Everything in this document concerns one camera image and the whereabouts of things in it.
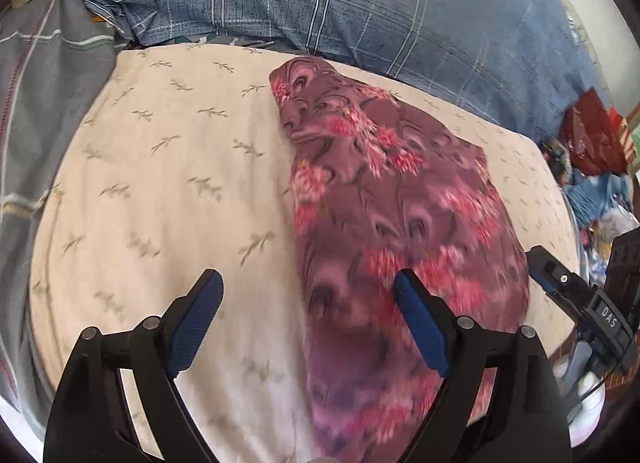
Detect maroon floral garment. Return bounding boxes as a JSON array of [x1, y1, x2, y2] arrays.
[[270, 58, 529, 462]]

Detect cream leaf-print pillow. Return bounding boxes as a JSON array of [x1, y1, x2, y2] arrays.
[[28, 42, 582, 463]]

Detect right white gloved hand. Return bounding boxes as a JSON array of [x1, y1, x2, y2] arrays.
[[552, 356, 605, 448]]

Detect blue plaid quilt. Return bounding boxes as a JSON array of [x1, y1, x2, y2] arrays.
[[83, 0, 606, 139]]

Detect red plastic bag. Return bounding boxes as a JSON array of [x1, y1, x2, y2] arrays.
[[561, 87, 628, 176]]

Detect blue crumpled clothing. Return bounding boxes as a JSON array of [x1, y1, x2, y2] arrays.
[[563, 173, 632, 229]]

